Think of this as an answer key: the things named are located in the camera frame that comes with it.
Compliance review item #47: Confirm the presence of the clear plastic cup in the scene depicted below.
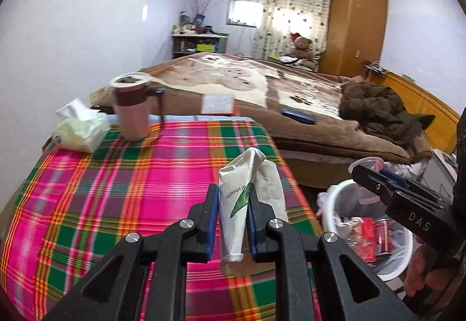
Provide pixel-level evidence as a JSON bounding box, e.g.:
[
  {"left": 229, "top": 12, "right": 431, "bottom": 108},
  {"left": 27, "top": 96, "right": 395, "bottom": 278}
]
[{"left": 348, "top": 157, "right": 385, "bottom": 174}]

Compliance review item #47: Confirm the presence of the white paper bag green logo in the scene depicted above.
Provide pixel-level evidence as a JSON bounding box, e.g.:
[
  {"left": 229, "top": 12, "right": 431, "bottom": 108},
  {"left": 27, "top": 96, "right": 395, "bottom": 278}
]
[{"left": 219, "top": 147, "right": 288, "bottom": 276}]

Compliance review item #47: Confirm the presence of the white round trash bin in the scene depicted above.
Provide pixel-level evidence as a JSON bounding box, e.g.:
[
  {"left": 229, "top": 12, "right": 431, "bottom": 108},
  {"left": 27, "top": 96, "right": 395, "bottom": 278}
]
[{"left": 317, "top": 180, "right": 414, "bottom": 282}]

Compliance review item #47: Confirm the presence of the person's right hand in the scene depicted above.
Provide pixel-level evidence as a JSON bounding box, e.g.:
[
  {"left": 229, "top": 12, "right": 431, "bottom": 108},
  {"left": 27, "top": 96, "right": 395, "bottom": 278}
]
[{"left": 404, "top": 237, "right": 458, "bottom": 302}]

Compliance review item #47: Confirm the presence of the red soda can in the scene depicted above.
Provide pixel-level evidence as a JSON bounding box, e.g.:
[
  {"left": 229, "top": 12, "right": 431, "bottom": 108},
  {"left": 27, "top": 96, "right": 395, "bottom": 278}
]
[{"left": 374, "top": 218, "right": 393, "bottom": 257}]

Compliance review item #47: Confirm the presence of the wooden bed headboard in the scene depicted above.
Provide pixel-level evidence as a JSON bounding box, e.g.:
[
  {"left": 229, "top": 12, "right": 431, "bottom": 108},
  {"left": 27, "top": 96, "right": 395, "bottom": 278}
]
[{"left": 370, "top": 72, "right": 460, "bottom": 154}]

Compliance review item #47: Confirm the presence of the pink green plaid tablecloth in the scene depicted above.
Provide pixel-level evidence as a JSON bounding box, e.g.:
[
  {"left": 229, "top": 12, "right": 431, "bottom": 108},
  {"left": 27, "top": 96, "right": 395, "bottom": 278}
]
[{"left": 1, "top": 119, "right": 322, "bottom": 320}]

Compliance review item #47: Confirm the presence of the dark brown crumpled blanket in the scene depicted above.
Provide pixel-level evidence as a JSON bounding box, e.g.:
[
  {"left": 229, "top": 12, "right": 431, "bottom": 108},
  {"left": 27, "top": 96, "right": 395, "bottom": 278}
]
[{"left": 339, "top": 81, "right": 435, "bottom": 147}]

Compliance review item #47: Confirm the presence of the dark blue glasses case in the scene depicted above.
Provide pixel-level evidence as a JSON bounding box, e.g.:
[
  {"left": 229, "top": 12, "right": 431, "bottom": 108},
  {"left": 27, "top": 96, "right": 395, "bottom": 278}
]
[{"left": 281, "top": 108, "right": 317, "bottom": 125}]

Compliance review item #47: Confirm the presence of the yellow patterned tissue pack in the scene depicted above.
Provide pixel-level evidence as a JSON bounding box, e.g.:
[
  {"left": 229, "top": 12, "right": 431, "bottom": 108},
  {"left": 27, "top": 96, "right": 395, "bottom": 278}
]
[{"left": 51, "top": 98, "right": 110, "bottom": 154}]

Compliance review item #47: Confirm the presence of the brown bear pattern blanket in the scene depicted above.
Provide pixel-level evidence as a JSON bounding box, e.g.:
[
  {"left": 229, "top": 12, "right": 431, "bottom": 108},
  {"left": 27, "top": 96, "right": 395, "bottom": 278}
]
[{"left": 94, "top": 51, "right": 435, "bottom": 165}]

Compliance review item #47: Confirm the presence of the white orange tissue box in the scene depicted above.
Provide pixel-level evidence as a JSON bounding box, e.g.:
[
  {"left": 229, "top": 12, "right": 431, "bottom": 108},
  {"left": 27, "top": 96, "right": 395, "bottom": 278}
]
[{"left": 201, "top": 94, "right": 235, "bottom": 116}]

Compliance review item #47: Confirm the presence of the brown steel lidded mug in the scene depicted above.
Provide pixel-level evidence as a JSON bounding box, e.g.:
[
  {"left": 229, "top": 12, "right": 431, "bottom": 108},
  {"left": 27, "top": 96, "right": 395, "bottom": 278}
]
[{"left": 109, "top": 72, "right": 165, "bottom": 142}]

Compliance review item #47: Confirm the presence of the orange wooden wardrobe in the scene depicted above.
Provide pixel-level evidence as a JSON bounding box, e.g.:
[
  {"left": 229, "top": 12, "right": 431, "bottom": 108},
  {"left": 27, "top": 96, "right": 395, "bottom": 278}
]
[{"left": 319, "top": 0, "right": 389, "bottom": 77}]

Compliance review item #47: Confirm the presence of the brown teddy bear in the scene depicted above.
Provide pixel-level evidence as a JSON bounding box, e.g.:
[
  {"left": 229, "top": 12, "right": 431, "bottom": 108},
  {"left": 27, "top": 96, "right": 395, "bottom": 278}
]
[{"left": 288, "top": 33, "right": 318, "bottom": 71}]

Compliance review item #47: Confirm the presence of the cluttered white shelf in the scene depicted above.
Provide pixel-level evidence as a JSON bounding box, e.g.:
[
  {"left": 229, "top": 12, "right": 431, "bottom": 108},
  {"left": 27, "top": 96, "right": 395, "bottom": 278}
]
[{"left": 171, "top": 11, "right": 229, "bottom": 58}]

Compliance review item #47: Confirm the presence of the patterned window curtain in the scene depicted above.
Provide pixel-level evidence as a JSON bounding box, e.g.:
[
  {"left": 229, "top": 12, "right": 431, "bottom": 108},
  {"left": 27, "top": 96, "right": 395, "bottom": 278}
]
[{"left": 251, "top": 0, "right": 331, "bottom": 59}]

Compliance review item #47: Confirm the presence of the vase with pink branches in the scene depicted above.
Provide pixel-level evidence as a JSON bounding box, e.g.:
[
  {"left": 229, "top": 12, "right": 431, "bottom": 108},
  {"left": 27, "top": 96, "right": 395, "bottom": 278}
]
[{"left": 185, "top": 0, "right": 224, "bottom": 27}]

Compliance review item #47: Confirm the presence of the small wall window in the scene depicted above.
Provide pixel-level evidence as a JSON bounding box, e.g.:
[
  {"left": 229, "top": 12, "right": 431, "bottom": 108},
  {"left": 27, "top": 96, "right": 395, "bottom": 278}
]
[{"left": 227, "top": 0, "right": 263, "bottom": 27}]

